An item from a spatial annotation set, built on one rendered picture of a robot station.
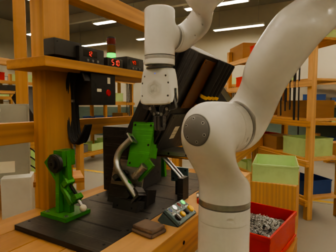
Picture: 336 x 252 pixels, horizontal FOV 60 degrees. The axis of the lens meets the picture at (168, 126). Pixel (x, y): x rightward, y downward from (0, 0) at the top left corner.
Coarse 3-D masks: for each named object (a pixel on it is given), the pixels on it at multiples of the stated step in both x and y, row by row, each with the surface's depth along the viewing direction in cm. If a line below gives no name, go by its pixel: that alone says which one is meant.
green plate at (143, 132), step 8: (136, 128) 135; (144, 128) 133; (152, 128) 131; (136, 136) 134; (144, 136) 132; (152, 136) 131; (136, 144) 133; (144, 144) 131; (152, 144) 133; (136, 152) 132; (144, 152) 130; (152, 152) 133; (128, 160) 134; (136, 160) 132; (144, 160) 129
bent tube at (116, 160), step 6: (132, 138) 134; (120, 144) 134; (126, 144) 132; (120, 150) 133; (114, 156) 134; (120, 156) 135; (114, 162) 133; (114, 168) 133; (120, 168) 132; (120, 174) 130; (126, 180) 128; (126, 186) 127; (132, 186) 127; (132, 192) 125
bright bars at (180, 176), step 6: (168, 162) 141; (174, 168) 142; (180, 174) 140; (180, 180) 136; (186, 180) 139; (180, 186) 136; (186, 186) 139; (180, 192) 136; (186, 192) 139; (180, 198) 137; (186, 198) 140
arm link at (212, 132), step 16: (192, 112) 60; (208, 112) 58; (224, 112) 58; (240, 112) 63; (192, 128) 58; (208, 128) 57; (224, 128) 57; (240, 128) 60; (192, 144) 59; (208, 144) 57; (224, 144) 57; (240, 144) 63; (192, 160) 64; (208, 160) 60; (224, 160) 58; (208, 176) 63; (224, 176) 61; (240, 176) 62; (208, 192) 64; (224, 192) 62; (240, 192) 63; (208, 208) 64; (224, 208) 63; (240, 208) 63
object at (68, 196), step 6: (48, 156) 119; (48, 168) 120; (54, 174) 119; (66, 180) 116; (72, 180) 118; (60, 186) 117; (72, 186) 117; (66, 192) 116; (72, 192) 118; (66, 198) 116; (72, 198) 115; (78, 198) 115; (72, 204) 116
